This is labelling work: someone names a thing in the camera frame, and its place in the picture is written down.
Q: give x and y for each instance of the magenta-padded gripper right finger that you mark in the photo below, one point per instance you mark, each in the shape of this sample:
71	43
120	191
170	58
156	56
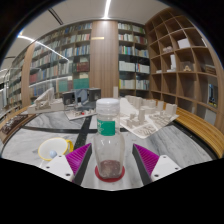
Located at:
146	157

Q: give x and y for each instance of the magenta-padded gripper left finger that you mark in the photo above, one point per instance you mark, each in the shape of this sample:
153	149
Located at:
77	156

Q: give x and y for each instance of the clear plastic bottle green label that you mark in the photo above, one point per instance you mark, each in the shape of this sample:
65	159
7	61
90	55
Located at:
109	146

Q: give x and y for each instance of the white cup yellow rim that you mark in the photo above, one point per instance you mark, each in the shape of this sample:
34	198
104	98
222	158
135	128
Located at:
50	146

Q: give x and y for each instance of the flat round red coaster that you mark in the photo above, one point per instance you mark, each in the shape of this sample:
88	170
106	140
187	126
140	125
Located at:
110	180

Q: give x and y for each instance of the white city block model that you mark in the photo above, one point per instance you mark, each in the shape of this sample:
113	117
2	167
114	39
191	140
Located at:
146	116

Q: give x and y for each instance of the dark grey architectural model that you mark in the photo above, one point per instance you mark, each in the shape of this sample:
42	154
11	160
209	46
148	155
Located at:
81	98

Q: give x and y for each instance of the curved wooden slatted bench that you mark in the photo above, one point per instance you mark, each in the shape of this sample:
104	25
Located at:
200	130

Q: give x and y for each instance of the beige architectural building model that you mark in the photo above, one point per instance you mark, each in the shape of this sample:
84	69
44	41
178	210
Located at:
45	100

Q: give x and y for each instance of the tall bookshelf with books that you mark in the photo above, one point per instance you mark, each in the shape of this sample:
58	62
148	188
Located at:
66	56
133	60
15	80

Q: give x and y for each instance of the wooden cubby shelf unit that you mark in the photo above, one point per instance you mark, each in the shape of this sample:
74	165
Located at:
180	63

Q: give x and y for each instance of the ceiling light strip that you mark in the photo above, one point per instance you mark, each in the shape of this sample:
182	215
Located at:
107	8

